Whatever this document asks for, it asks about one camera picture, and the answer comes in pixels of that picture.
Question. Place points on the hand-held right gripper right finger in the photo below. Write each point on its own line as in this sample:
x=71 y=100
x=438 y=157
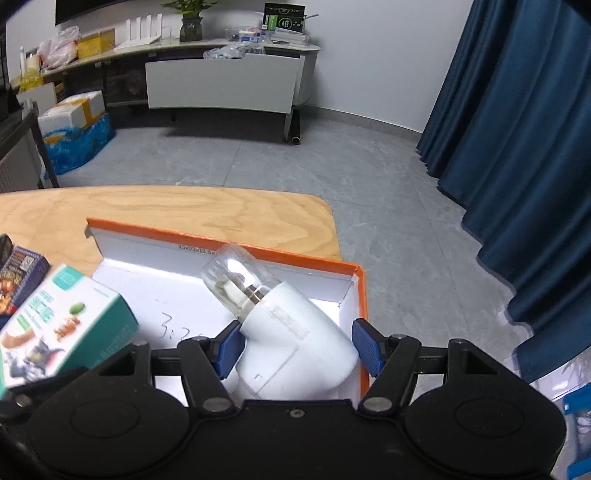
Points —
x=368 y=347

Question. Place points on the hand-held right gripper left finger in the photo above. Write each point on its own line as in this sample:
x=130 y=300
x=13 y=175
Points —
x=229 y=351

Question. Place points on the white vaporizer with clear bottle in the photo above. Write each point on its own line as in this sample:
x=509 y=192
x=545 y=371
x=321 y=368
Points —
x=295 y=332

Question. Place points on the white tray orange rim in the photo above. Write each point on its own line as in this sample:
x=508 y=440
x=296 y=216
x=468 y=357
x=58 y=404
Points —
x=138 y=277

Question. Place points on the teal printed carton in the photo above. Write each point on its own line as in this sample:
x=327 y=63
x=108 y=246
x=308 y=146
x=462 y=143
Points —
x=69 y=323

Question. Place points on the dark purple printed small box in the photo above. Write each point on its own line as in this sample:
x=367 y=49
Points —
x=23 y=277

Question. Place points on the clear bag with blue print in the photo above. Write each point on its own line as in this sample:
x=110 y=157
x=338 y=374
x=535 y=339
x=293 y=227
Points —
x=577 y=415

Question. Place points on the blue curtain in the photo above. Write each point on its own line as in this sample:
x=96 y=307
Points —
x=508 y=138

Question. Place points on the blue plastic bag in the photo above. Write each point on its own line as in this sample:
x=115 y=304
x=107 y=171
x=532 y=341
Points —
x=78 y=147

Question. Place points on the white rolling table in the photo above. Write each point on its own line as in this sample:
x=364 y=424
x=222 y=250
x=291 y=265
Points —
x=221 y=83

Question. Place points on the white foam box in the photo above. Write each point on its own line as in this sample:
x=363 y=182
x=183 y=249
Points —
x=69 y=113

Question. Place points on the clear plastic bag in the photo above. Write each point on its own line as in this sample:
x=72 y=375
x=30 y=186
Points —
x=226 y=51

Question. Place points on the white curved media console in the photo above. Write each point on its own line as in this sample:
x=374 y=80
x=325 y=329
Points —
x=134 y=55

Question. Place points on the clear plastic container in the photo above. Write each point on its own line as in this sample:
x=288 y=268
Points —
x=244 y=34

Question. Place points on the white router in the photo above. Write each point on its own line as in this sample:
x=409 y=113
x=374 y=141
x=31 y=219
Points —
x=143 y=39

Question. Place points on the potted plant in dark pot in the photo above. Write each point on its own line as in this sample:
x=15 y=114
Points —
x=190 y=25

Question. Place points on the yellow box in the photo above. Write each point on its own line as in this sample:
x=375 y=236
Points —
x=94 y=44

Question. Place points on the green and black box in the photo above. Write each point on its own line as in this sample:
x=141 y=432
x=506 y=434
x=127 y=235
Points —
x=284 y=18

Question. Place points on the yellow liquid bottle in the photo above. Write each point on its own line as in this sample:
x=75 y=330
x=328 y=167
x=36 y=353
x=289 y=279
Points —
x=30 y=76

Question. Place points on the red and white plastic bag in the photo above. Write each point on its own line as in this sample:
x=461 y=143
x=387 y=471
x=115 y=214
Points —
x=57 y=48

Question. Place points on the black metal frame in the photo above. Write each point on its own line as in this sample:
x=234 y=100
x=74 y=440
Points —
x=39 y=147

